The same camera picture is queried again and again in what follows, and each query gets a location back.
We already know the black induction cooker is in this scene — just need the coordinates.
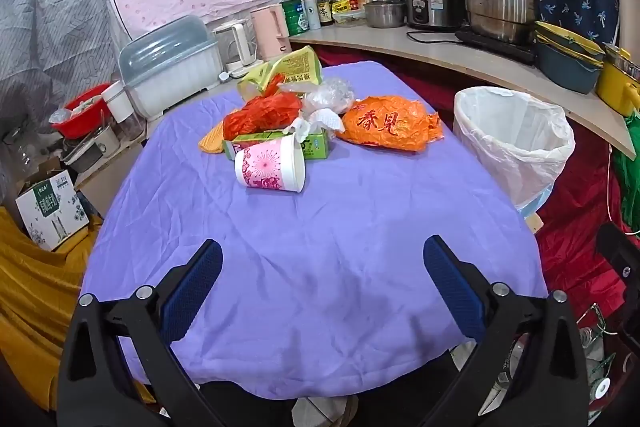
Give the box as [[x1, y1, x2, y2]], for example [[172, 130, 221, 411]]
[[455, 27, 538, 65]]

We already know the clear bubble wrap sheet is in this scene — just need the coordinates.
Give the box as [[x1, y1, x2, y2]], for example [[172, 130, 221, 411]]
[[302, 77, 356, 115]]

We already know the white paper tissue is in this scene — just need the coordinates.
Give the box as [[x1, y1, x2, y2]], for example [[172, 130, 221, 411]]
[[287, 108, 346, 142]]

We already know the white printed cardboard box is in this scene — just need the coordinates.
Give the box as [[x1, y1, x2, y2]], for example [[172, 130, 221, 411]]
[[15, 169, 91, 253]]

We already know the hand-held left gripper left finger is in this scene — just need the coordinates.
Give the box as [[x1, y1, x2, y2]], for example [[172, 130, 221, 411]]
[[57, 239, 224, 427]]

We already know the white lined trash bin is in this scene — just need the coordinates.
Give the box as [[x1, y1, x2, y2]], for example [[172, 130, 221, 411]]
[[452, 86, 577, 220]]

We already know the purple tablecloth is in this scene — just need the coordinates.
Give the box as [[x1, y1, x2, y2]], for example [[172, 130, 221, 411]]
[[80, 61, 548, 400]]

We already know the red cloth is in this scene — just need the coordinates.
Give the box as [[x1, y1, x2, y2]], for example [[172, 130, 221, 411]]
[[310, 47, 640, 333]]

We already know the lidded dish storage box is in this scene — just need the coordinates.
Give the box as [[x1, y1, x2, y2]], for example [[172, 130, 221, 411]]
[[118, 14, 224, 122]]

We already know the red plastic basin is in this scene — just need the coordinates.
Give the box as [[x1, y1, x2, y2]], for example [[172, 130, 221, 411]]
[[48, 82, 113, 140]]

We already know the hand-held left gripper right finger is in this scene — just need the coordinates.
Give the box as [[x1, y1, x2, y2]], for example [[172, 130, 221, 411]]
[[422, 234, 588, 427]]

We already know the white lidded jar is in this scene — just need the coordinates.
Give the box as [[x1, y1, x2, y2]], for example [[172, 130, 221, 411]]
[[101, 82, 146, 142]]

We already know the grey striped sheet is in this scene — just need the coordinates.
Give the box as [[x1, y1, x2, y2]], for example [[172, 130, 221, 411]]
[[0, 0, 131, 188]]

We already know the small steel pot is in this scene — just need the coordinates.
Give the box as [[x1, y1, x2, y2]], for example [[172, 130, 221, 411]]
[[363, 0, 407, 29]]

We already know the black power cable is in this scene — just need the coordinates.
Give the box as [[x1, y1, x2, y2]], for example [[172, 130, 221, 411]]
[[406, 29, 468, 44]]

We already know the pink electric kettle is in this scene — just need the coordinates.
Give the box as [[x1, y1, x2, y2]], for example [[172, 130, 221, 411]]
[[250, 4, 292, 62]]

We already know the yellow pot with handle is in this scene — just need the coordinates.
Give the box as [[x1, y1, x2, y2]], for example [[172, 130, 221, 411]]
[[595, 44, 640, 118]]

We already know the green drink carton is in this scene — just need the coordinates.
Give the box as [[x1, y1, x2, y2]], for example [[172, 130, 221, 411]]
[[221, 128, 333, 161]]

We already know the blue plastic basin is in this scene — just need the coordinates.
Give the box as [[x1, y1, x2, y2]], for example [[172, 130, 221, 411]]
[[535, 39, 605, 95]]

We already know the pink patterned paper cup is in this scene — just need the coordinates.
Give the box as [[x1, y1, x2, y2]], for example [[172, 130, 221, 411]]
[[234, 136, 307, 194]]

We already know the green tin can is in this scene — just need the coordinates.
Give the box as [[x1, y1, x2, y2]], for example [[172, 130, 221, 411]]
[[281, 0, 310, 36]]

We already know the green plastic bag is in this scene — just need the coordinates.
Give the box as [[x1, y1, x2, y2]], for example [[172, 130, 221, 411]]
[[612, 112, 640, 223]]

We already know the yellow cloth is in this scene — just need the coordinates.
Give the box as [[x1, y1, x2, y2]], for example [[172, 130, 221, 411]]
[[0, 207, 156, 413]]

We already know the yellow strainer basin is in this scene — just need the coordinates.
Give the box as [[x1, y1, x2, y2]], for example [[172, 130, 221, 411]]
[[534, 21, 607, 58]]

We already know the steel rice cooker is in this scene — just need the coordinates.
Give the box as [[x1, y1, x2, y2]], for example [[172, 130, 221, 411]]
[[402, 0, 466, 31]]

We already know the orange plastic bag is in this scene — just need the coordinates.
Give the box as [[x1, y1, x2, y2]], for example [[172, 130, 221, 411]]
[[336, 95, 445, 152]]

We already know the yellow green snack bag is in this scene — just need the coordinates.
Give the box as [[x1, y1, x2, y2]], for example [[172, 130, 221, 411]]
[[237, 46, 325, 100]]

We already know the red plastic bag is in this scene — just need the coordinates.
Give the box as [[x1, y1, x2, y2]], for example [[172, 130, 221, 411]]
[[222, 74, 306, 140]]

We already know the glass kettle white handle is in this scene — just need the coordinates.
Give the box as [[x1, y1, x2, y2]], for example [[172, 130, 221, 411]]
[[212, 21, 261, 78]]

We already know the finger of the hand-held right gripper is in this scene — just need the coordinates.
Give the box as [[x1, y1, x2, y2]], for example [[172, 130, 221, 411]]
[[595, 221, 640, 308]]

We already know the large orange foam net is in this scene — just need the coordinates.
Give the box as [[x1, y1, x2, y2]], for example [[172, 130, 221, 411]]
[[200, 119, 231, 155]]

